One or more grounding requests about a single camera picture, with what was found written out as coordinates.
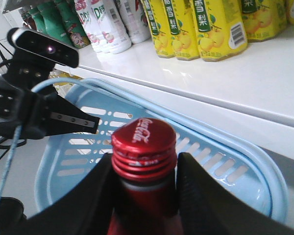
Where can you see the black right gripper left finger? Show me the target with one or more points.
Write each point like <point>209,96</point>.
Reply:
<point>85,210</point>

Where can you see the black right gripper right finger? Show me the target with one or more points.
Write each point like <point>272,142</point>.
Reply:
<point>207,208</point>

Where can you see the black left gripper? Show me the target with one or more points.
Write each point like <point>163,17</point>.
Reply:
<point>24,71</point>

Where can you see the light blue plastic basket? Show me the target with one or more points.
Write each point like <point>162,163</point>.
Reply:
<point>239,166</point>

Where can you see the red aluminium coke bottle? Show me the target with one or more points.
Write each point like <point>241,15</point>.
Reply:
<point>144,158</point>

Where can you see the white peach drink bottle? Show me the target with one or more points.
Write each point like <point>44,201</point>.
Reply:
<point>91,26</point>
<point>134,19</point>
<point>111,25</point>

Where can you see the green cartoon drink can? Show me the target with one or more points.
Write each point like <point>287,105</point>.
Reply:
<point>62,23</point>

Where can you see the white shelf board with drinks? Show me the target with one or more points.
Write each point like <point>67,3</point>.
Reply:
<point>258,82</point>

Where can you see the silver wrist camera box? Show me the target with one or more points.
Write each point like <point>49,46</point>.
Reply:
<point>43,46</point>

